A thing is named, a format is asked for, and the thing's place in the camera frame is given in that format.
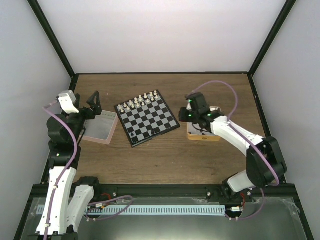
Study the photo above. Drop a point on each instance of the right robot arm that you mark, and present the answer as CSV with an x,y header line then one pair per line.
x,y
265,163

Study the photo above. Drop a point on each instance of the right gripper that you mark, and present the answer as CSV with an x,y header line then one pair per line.
x,y
181,114

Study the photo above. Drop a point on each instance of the gold metal tin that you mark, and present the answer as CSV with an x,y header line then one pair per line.
x,y
195,133

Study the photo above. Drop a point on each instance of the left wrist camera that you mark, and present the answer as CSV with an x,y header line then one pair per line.
x,y
67,100

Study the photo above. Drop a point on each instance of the black and white chessboard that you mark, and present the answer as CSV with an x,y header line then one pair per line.
x,y
141,123

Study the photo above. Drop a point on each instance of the white chess pieces group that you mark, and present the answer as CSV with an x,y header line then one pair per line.
x,y
146,101

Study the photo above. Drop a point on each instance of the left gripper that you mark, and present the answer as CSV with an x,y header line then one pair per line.
x,y
97,110

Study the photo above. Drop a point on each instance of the blue slotted cable duct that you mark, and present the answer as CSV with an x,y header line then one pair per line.
x,y
155,210

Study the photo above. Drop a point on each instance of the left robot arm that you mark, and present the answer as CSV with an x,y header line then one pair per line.
x,y
62,213

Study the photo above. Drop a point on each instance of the black aluminium frame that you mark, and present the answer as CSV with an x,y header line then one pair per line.
x,y
173,190

